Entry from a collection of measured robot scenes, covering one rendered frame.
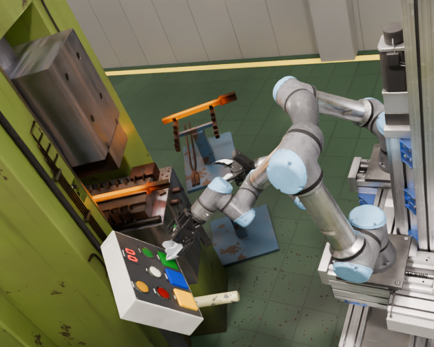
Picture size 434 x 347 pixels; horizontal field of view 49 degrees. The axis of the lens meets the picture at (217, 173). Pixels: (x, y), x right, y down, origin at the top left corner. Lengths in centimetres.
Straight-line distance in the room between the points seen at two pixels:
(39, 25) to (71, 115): 47
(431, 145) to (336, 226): 37
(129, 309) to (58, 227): 43
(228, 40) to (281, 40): 56
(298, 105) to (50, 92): 85
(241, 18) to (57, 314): 335
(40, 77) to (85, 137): 26
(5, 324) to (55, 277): 32
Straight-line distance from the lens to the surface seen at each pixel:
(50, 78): 167
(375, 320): 238
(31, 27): 208
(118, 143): 196
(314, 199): 138
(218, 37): 494
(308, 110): 173
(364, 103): 204
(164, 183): 208
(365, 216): 163
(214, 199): 162
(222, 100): 258
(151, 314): 153
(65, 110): 173
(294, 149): 131
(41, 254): 187
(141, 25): 534
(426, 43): 135
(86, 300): 206
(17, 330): 223
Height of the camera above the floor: 227
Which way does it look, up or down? 39 degrees down
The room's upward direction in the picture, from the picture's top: 24 degrees counter-clockwise
